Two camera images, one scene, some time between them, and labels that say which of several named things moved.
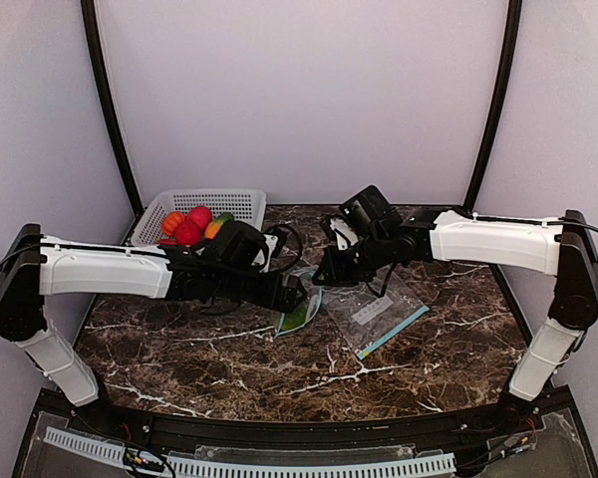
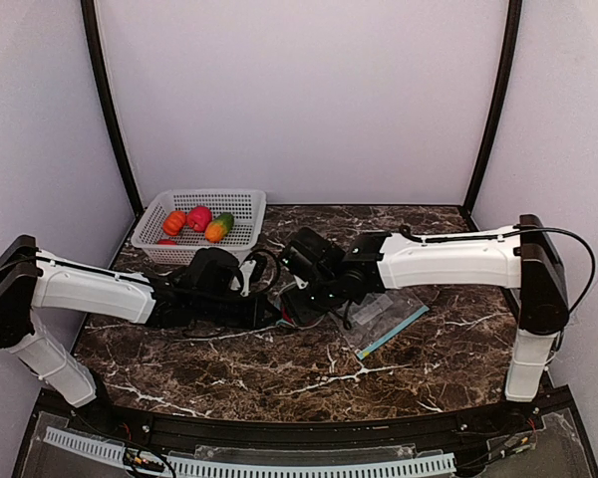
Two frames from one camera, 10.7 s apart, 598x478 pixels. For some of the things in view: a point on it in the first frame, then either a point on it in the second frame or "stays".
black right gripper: (336, 261) -> (302, 309)
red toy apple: (187, 233) -> (285, 316)
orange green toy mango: (212, 229) stays
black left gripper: (289, 290) -> (252, 313)
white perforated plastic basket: (247, 206) stays
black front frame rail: (412, 430) stays
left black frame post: (89, 10) stays
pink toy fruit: (201, 215) stays
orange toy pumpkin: (171, 221) stays
